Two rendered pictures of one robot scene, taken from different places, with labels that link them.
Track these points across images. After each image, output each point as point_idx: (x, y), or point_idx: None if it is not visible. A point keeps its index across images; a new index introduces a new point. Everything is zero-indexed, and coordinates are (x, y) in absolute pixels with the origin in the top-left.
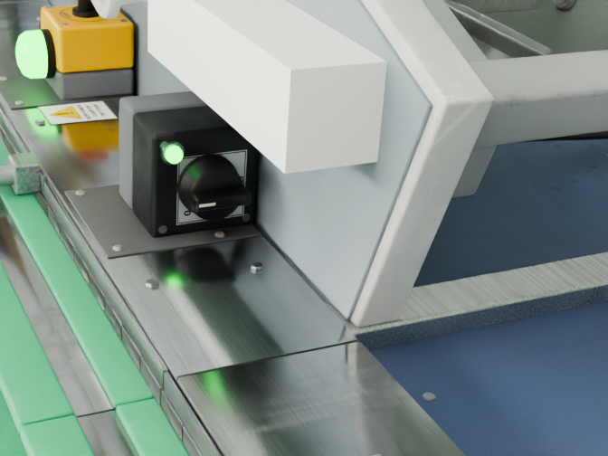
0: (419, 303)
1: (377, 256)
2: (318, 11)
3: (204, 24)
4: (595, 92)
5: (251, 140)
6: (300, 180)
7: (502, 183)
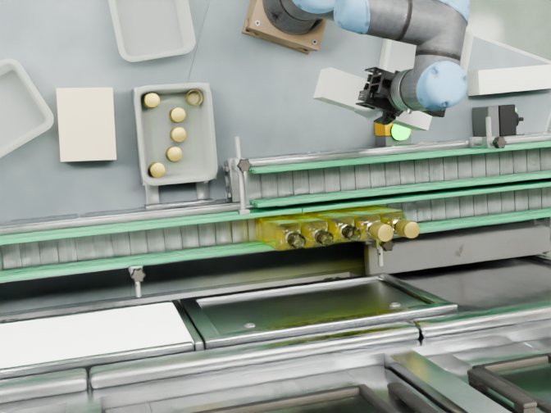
0: None
1: (550, 111)
2: (517, 65)
3: (516, 71)
4: None
5: (545, 88)
6: (517, 111)
7: None
